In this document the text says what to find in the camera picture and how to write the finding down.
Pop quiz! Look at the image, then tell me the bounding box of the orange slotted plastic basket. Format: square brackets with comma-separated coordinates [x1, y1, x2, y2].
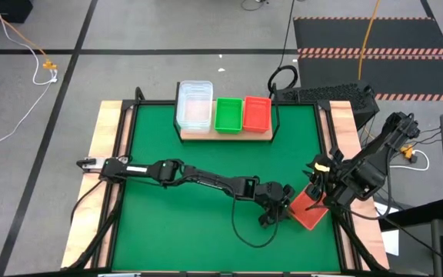
[242, 95, 273, 134]
[288, 187, 331, 232]

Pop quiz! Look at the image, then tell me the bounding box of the clear plastic storage bin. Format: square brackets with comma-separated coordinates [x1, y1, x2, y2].
[176, 82, 214, 134]
[176, 79, 214, 130]

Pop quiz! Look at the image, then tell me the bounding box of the white cable with adapter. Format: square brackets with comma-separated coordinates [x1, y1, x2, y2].
[0, 0, 59, 158]

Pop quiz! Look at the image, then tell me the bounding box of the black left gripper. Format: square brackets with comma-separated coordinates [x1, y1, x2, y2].
[258, 183, 298, 229]

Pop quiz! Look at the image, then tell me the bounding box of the black hazard-striped floor mat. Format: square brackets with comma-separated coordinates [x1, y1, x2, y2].
[292, 16, 443, 55]
[297, 52, 443, 103]

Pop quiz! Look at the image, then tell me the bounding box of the black floor box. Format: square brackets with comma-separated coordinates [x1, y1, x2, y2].
[0, 0, 34, 24]

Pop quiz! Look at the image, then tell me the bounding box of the black aluminium rig frame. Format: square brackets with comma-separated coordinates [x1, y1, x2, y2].
[62, 86, 390, 277]

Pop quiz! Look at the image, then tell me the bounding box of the wooden shelf board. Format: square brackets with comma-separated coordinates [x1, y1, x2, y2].
[179, 100, 275, 142]

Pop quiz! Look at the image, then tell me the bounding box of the green table mat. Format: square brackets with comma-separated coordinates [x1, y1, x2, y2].
[112, 103, 341, 272]

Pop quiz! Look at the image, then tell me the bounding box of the yellow plug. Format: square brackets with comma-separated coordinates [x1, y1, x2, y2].
[400, 144, 417, 159]

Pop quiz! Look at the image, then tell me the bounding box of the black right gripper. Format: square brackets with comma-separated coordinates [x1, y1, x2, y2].
[305, 148, 348, 212]

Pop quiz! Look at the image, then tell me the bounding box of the white paper sheet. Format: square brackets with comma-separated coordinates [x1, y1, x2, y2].
[374, 200, 400, 257]

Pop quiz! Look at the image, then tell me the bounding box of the green slotted plastic basket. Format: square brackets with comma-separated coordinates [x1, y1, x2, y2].
[213, 97, 244, 135]

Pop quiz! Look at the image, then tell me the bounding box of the black coiled cable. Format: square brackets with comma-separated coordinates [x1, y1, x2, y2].
[266, 0, 300, 94]

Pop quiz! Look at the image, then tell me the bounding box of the orange cable with yellow plug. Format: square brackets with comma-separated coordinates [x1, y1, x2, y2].
[0, 0, 58, 72]

